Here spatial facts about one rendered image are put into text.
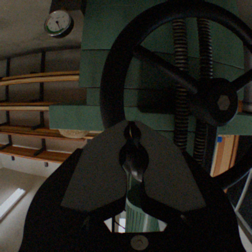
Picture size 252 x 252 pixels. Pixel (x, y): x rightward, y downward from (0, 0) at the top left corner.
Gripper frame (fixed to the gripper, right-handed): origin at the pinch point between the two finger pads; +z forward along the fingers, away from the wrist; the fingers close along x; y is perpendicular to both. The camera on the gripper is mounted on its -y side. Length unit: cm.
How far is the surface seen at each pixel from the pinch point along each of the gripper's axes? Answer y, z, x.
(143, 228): 56, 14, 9
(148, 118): 6.9, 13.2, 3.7
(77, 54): 30, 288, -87
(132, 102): 8.3, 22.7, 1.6
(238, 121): 11.0, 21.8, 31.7
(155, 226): 56, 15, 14
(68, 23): -9.2, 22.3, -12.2
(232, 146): 90, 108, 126
